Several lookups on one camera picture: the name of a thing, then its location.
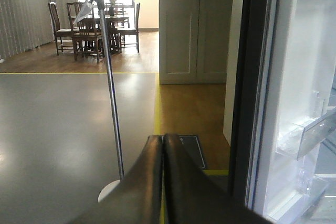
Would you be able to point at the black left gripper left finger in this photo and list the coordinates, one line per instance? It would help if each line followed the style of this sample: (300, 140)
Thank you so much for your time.
(137, 198)

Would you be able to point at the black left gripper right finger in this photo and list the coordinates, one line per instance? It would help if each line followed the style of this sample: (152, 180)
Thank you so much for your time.
(191, 197)

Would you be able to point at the fridge door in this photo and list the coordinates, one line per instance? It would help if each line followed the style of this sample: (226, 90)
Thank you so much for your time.
(280, 72)

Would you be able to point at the dark floor sign sticker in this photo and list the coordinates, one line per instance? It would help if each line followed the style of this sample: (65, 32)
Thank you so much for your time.
(193, 147)

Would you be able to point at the clear upper door bin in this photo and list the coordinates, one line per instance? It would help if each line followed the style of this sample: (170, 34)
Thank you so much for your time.
(299, 142)

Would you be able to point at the dark wooden chair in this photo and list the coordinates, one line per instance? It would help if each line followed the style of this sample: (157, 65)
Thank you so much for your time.
(131, 32)
(58, 32)
(86, 37)

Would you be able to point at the dark wooden dining table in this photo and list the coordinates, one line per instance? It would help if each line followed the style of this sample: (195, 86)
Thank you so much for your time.
(113, 24)

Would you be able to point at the white panelled cabinet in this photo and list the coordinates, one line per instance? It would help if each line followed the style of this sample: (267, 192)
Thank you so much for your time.
(194, 39)

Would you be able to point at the silver sign stand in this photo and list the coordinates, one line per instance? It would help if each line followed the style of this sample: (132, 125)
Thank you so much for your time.
(84, 12)

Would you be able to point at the grey vertical curtain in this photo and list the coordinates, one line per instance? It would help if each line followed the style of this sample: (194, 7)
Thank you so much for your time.
(26, 24)

